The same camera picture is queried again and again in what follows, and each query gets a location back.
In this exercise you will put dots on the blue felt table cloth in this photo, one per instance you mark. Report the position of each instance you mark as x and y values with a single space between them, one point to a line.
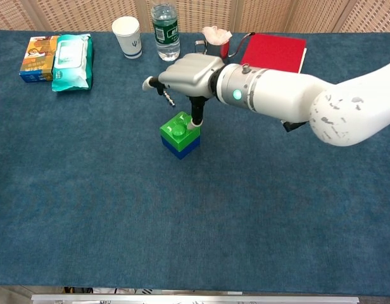
195 221

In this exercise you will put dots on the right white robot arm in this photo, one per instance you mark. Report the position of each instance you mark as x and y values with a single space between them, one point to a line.
293 95

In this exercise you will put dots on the green two-stud building block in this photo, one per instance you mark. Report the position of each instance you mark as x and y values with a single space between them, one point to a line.
182 141

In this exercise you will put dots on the steel gooseneck pitcher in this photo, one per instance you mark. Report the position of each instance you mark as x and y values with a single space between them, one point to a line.
214 49

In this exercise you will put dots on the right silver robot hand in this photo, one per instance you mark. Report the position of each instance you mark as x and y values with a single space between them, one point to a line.
188 74

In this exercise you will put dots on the white paper cup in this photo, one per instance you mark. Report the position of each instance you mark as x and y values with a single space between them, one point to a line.
128 38

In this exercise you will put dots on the orange snack box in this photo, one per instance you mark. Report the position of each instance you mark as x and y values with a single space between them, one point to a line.
36 60

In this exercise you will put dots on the blue four-stud building block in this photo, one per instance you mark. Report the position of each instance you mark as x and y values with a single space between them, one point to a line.
182 153

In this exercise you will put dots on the woven folding screen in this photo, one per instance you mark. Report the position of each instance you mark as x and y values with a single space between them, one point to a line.
87 14

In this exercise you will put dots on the aluminium profile rail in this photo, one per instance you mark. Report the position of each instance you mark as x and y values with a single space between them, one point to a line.
195 299

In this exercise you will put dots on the clear water bottle green label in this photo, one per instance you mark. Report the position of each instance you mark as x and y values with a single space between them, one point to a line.
166 35

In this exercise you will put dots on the beaded metal rod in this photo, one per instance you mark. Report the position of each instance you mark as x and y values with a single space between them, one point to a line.
170 100

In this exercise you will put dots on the crumpled white tissue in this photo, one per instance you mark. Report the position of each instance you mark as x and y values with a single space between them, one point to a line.
216 34

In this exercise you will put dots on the teal wet wipes pack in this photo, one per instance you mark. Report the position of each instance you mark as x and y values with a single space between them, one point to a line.
71 63

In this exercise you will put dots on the red folder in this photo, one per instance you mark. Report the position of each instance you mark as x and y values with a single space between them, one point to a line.
274 52

